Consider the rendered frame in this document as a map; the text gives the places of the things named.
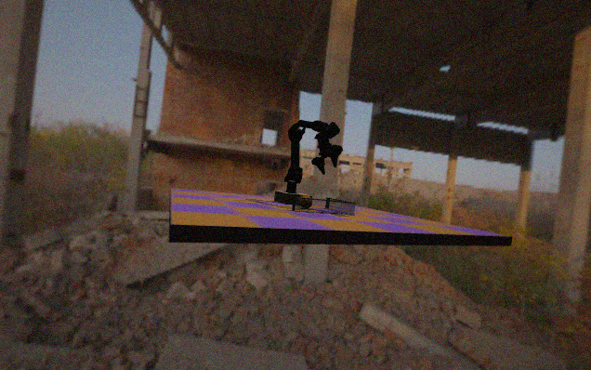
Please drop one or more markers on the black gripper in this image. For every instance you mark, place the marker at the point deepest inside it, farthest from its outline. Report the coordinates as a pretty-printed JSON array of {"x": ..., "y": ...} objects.
[{"x": 325, "y": 151}]

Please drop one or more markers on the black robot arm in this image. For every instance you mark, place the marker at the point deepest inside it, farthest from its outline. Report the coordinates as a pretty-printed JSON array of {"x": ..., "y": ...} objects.
[{"x": 295, "y": 135}]

